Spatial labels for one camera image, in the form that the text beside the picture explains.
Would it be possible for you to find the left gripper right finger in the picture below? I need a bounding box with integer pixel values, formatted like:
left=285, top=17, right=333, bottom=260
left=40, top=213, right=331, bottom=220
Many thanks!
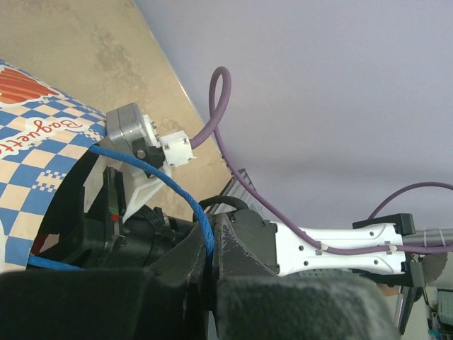
left=214, top=217, right=401, bottom=339

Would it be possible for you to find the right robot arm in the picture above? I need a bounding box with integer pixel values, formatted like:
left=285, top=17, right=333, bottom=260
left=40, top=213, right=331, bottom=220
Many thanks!
left=212, top=217, right=433, bottom=287

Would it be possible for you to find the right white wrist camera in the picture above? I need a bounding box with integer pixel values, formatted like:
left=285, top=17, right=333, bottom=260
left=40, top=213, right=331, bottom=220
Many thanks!
left=105, top=103, right=195, bottom=221

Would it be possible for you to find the blue checkered paper bag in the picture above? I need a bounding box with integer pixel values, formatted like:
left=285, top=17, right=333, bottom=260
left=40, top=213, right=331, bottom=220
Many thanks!
left=0, top=58, right=215, bottom=272

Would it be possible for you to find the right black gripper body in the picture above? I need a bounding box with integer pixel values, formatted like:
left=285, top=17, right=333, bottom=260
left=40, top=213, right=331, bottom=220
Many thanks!
left=33, top=152, right=196, bottom=269

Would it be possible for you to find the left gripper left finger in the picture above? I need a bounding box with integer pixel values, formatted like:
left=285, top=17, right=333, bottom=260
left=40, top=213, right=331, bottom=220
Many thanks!
left=1, top=217, right=212, bottom=339

